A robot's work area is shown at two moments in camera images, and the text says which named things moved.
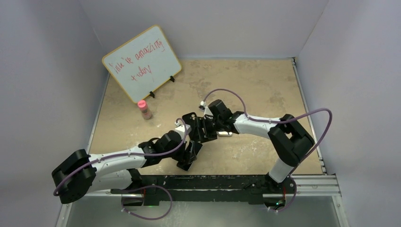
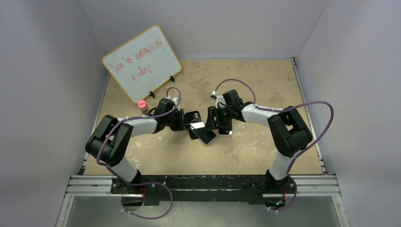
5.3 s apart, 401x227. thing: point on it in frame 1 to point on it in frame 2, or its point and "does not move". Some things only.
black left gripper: (186, 157) to (180, 125)
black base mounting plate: (147, 189) does not move
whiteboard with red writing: (143, 64) does not move
